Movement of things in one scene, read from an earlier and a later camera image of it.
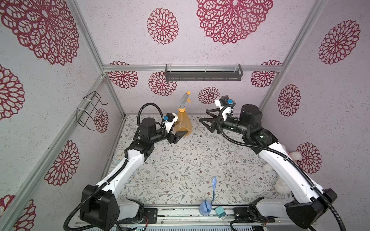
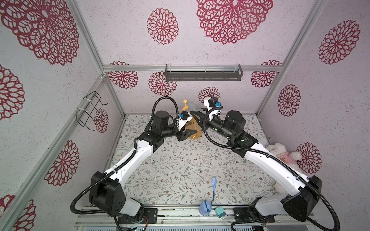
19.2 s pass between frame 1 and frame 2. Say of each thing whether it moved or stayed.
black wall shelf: stayed
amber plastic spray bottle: moved
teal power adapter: stayed
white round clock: stayed
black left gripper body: moved
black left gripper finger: moved
